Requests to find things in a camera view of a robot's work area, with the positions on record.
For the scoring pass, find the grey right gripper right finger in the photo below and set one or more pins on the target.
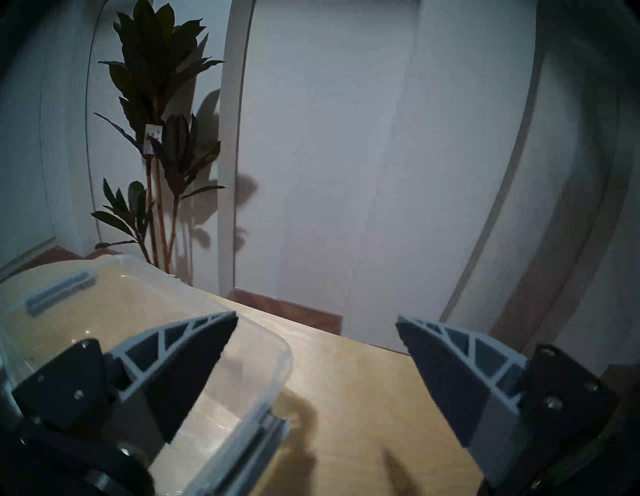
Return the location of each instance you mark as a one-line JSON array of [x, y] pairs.
[[460, 390]]

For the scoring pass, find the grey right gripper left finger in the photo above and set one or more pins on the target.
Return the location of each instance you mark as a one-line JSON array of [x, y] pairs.
[[185, 370]]

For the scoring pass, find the clear plastic storage container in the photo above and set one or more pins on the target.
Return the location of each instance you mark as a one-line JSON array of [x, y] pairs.
[[100, 310]]

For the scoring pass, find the light wooden table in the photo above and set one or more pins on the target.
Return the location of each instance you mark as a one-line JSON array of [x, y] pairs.
[[350, 390]]

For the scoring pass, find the white plant label tag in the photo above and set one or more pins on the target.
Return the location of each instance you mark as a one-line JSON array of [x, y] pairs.
[[153, 139]]

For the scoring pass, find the tall green leafy plant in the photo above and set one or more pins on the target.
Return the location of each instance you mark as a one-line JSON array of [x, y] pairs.
[[150, 60]]

